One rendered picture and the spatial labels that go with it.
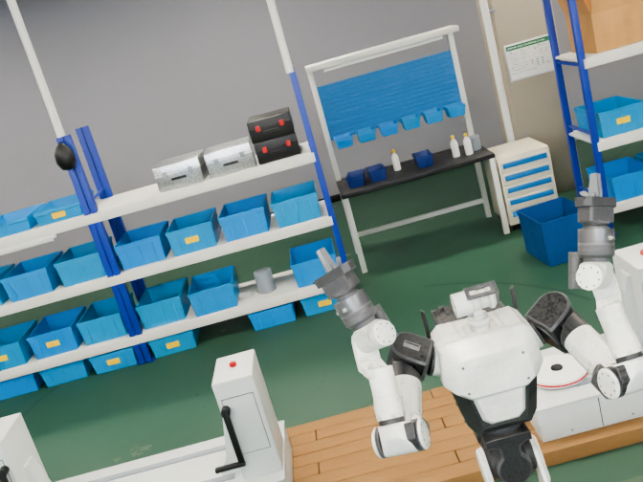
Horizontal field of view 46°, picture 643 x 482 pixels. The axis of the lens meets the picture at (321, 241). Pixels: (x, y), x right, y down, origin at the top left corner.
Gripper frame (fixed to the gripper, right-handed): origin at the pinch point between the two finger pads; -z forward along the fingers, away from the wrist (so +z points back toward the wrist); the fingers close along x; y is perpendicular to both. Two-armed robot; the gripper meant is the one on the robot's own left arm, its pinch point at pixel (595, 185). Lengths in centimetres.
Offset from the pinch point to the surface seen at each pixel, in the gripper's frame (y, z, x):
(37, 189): 874, -73, -19
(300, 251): 448, 10, -164
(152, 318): 477, 65, -40
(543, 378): 141, 77, -131
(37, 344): 524, 87, 41
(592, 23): 256, -163, -311
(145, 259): 465, 17, -31
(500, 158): 364, -73, -320
